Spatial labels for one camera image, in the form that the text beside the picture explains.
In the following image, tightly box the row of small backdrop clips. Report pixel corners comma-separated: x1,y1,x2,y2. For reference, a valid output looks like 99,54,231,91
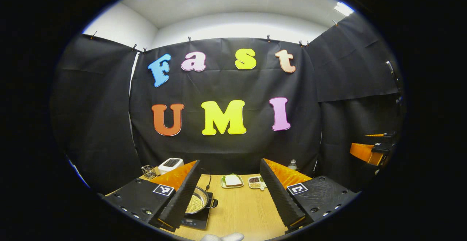
89,20,340,53

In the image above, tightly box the white crumpled cloth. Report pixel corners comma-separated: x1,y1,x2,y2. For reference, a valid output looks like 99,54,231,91
200,233,245,241

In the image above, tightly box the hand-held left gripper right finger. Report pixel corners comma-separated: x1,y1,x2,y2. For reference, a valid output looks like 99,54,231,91
260,158,360,233

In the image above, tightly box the stainless steel pot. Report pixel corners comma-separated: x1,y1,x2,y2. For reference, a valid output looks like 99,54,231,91
184,185,219,215

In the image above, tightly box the small white plate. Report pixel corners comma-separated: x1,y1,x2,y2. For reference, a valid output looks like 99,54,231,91
221,174,244,189

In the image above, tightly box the black power cable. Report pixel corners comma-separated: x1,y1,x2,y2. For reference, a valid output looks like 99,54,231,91
200,168,212,192

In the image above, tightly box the black induction cooktop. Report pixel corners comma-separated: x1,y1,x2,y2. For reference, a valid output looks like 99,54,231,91
180,192,214,230

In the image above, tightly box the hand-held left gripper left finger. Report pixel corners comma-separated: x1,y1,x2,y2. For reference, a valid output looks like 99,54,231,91
99,160,201,232

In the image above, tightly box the pile of yellow soybeans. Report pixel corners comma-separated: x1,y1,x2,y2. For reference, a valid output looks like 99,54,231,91
186,194,204,213

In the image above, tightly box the white divided tray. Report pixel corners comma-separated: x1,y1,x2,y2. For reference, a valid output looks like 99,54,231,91
248,176,267,191

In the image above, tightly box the wire mesh utensil holder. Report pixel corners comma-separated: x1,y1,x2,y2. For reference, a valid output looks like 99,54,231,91
141,165,157,180

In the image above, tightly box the white toaster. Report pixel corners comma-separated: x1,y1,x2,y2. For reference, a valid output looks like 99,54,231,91
158,157,184,175

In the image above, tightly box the small ceiling light panel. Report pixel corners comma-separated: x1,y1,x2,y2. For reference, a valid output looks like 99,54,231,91
334,2,354,16

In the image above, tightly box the white bread lettuce sandwich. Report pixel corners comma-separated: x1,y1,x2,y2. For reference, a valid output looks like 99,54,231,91
224,174,243,187

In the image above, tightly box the silver metal rod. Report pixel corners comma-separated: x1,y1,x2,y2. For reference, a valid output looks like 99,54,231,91
386,61,404,106

